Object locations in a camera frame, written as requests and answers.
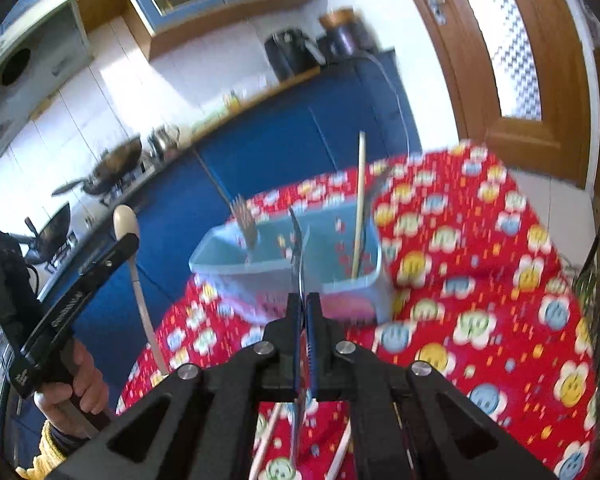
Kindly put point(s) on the metal pitcher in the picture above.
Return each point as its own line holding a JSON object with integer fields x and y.
{"x": 162, "y": 142}

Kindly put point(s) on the wooden chopstick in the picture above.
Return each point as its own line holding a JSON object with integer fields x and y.
{"x": 359, "y": 200}

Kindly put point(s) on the metal fork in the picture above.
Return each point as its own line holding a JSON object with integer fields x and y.
{"x": 247, "y": 232}

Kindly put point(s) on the black rice cooker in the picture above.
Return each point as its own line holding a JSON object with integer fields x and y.
{"x": 350, "y": 40}

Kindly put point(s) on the light blue utensil box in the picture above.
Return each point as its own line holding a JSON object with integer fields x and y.
{"x": 220, "y": 247}

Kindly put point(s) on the blue kitchen base cabinet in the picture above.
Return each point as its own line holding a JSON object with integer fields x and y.
{"x": 280, "y": 135}

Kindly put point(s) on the person's left forearm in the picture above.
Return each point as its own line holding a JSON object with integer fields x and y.
{"x": 45, "y": 460}

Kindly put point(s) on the large dark wok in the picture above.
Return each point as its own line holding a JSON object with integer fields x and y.
{"x": 115, "y": 160}

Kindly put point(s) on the person's left hand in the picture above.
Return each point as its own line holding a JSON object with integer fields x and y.
{"x": 87, "y": 385}

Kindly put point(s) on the black spoon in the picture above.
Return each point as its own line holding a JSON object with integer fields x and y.
{"x": 380, "y": 187}

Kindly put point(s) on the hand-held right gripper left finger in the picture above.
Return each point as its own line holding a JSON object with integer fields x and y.
{"x": 297, "y": 345}

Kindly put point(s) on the wooden door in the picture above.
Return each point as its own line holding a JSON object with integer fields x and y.
{"x": 555, "y": 85}

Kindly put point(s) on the red printed tablecloth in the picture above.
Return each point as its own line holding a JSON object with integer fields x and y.
{"x": 455, "y": 285}

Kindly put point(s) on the black air fryer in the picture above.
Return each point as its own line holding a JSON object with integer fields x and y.
{"x": 290, "y": 55}

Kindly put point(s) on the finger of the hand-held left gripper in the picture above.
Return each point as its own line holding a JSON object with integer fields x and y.
{"x": 115, "y": 257}

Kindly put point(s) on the grey range hood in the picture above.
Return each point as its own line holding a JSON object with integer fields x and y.
{"x": 40, "y": 60}

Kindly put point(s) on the small dark wok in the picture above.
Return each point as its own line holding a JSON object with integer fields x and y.
{"x": 50, "y": 232}

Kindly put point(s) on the brown pot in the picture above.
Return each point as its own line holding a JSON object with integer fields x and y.
{"x": 336, "y": 16}

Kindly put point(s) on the gas stove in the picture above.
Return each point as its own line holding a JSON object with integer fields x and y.
{"x": 125, "y": 182}

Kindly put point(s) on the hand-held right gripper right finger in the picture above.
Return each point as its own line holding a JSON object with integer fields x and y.
{"x": 316, "y": 350}

